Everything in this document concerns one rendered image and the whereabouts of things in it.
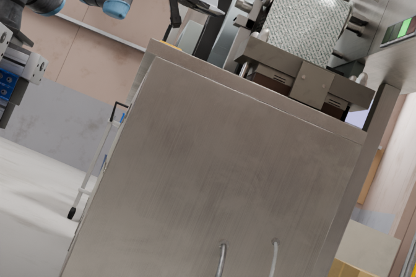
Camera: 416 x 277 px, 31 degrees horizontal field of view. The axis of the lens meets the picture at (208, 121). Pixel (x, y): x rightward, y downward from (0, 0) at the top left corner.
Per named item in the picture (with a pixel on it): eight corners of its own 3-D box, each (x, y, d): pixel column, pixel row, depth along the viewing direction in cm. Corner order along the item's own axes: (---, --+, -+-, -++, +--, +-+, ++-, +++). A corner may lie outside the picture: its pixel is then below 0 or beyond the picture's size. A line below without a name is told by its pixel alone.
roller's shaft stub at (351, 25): (338, 29, 243) (343, 17, 244) (358, 38, 244) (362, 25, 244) (343, 27, 239) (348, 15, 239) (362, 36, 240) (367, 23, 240)
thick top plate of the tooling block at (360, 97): (233, 60, 226) (240, 42, 226) (350, 112, 230) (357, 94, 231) (242, 54, 210) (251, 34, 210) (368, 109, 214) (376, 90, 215)
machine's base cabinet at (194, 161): (71, 237, 443) (127, 105, 450) (170, 277, 450) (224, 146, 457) (24, 354, 193) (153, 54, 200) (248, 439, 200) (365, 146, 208)
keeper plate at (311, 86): (287, 96, 211) (301, 61, 212) (318, 110, 212) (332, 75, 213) (289, 96, 209) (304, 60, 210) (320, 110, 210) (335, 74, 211)
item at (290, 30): (251, 54, 231) (273, 0, 232) (319, 84, 233) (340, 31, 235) (251, 54, 230) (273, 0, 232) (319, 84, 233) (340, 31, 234)
